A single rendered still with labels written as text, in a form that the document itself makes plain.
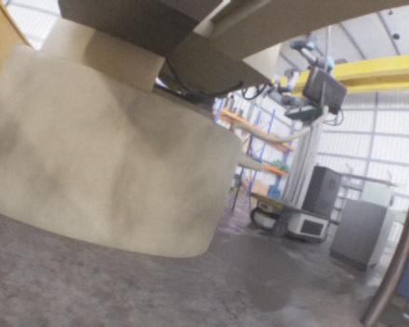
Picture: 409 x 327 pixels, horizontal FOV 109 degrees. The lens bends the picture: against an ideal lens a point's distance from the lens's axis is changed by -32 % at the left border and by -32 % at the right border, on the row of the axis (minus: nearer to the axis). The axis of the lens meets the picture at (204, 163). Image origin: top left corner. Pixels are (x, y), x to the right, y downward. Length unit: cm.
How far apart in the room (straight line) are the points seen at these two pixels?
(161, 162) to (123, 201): 20
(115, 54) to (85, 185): 52
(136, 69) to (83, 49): 24
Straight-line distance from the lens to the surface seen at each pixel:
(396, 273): 98
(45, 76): 82
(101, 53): 92
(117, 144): 76
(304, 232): 228
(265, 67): 137
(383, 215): 197
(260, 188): 1053
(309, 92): 148
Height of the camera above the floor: 40
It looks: 2 degrees up
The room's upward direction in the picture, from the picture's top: 19 degrees clockwise
